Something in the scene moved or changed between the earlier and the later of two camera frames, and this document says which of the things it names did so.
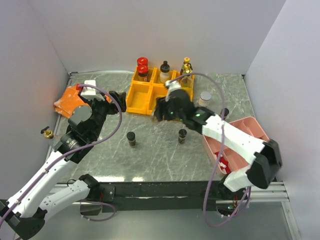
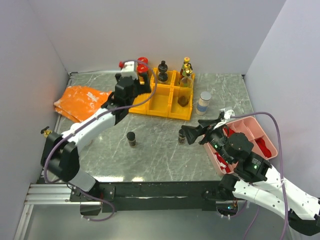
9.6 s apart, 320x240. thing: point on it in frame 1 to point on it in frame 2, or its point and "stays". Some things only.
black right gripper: [161, 104] to [192, 132]
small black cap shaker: [131, 137] stays
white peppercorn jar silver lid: [204, 98] stays
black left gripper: [120, 98] to [145, 88]
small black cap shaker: [182, 133] stays
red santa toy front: [223, 162] stays
